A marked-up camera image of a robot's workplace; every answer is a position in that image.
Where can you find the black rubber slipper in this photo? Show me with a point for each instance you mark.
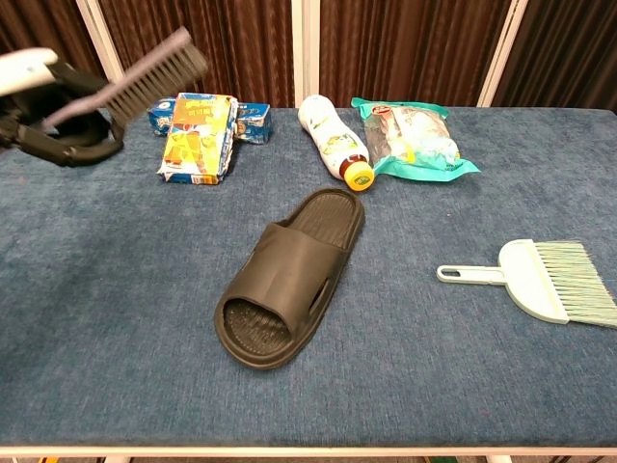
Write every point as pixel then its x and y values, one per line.
pixel 294 260

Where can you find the mint green hand broom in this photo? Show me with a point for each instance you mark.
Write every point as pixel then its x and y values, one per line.
pixel 525 280

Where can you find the white bottle yellow cap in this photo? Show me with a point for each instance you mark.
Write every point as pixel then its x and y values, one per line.
pixel 328 135

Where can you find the white partition post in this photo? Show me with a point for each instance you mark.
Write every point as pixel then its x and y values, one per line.
pixel 503 53
pixel 306 48
pixel 94 24

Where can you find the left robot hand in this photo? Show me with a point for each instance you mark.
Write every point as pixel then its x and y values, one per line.
pixel 29 70

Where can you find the yellow snack box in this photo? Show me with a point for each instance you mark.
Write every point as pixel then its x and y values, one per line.
pixel 197 140

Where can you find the brown curtain panel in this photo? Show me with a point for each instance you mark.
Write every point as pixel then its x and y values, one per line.
pixel 43 24
pixel 410 43
pixel 569 48
pixel 241 43

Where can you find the blue fabric table cover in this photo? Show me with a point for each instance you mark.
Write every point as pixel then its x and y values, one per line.
pixel 120 362

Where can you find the blue snack box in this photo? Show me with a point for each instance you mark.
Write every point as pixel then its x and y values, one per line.
pixel 253 123

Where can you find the green plastic snack bag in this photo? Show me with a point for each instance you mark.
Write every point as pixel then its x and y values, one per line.
pixel 414 140

